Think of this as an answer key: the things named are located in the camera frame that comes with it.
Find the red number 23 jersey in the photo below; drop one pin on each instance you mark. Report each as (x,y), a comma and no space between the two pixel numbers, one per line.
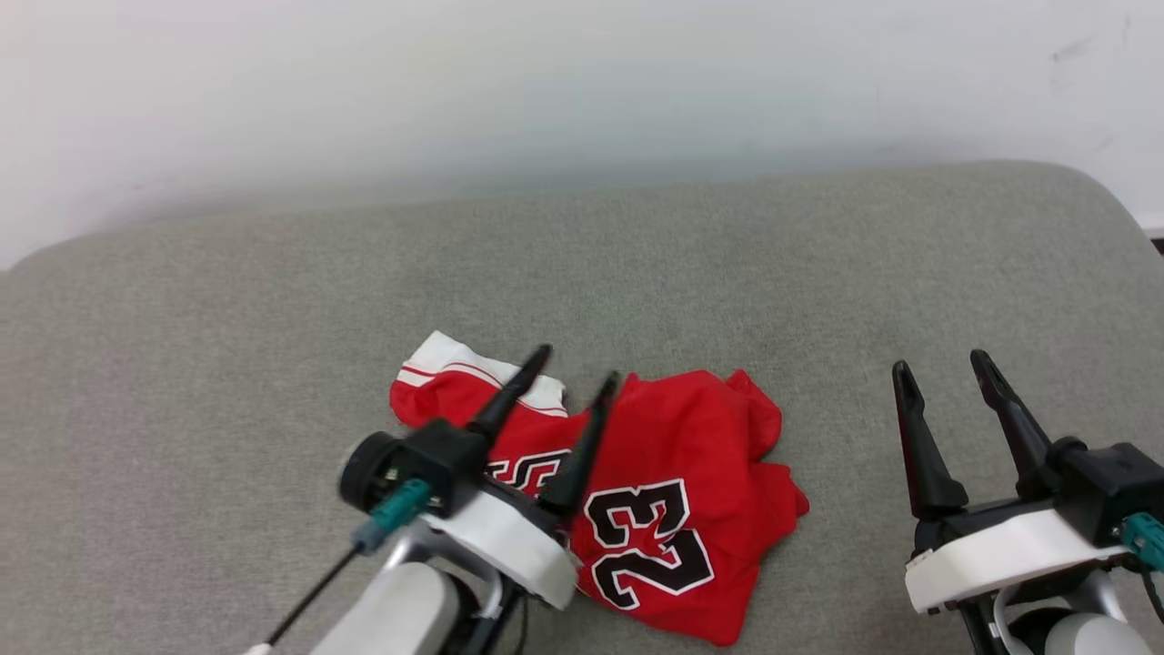
(691,428)

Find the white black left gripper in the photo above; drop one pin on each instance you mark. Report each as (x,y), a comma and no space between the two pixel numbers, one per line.
(514,546)

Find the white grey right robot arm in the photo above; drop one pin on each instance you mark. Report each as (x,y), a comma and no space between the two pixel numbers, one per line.
(1082,632)

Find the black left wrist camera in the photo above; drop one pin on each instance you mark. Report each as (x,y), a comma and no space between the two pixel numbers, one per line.
(436,459)

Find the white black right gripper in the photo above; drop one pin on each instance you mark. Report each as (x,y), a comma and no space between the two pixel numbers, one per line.
(991,550)

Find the grey fabric sofa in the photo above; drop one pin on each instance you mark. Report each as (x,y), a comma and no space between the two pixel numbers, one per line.
(273,364)

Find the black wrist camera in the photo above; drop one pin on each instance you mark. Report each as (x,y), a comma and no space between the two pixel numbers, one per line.
(1105,482)
(436,459)

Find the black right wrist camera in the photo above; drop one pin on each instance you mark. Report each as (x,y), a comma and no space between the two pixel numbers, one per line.
(1105,482)

